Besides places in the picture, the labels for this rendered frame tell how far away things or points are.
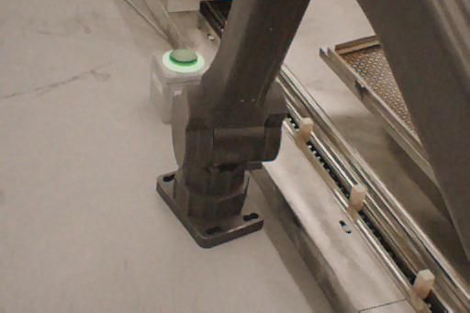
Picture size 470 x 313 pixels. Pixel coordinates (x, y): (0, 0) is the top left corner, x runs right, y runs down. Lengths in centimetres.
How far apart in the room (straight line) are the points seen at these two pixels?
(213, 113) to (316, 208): 20
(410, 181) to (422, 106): 63
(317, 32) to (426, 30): 95
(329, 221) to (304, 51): 47
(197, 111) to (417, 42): 38
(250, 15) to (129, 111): 46
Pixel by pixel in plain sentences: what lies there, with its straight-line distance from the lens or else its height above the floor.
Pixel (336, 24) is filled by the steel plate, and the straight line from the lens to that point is 131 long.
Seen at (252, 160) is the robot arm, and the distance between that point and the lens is 72.
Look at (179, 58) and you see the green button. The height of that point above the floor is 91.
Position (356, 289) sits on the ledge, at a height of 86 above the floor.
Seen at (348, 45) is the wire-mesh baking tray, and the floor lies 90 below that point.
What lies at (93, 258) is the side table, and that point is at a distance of 77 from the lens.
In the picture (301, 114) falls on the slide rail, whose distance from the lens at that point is 97.
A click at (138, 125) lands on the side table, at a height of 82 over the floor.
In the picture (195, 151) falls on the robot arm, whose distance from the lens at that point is 70.
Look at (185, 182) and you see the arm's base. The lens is 79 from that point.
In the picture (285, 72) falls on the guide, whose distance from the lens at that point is 104.
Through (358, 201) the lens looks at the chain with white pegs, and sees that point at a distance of 83.
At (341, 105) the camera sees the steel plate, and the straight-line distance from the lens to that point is 106.
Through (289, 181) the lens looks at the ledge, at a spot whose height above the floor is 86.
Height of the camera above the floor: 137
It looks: 36 degrees down
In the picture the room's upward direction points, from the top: 8 degrees clockwise
